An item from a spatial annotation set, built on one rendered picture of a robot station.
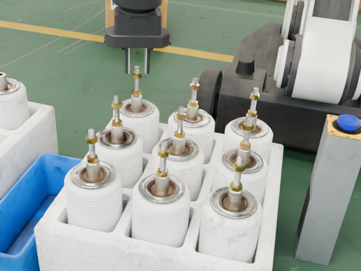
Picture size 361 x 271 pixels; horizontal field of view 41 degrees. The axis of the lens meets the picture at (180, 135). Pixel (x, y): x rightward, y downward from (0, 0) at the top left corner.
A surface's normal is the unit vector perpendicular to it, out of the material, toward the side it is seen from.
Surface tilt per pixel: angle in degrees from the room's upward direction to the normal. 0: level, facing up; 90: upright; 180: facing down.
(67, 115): 0
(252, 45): 0
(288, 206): 0
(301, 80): 91
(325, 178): 90
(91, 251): 90
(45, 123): 90
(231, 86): 45
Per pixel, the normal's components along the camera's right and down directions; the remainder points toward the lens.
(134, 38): 0.11, 0.55
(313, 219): -0.23, 0.51
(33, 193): 0.97, 0.15
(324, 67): -0.18, 0.10
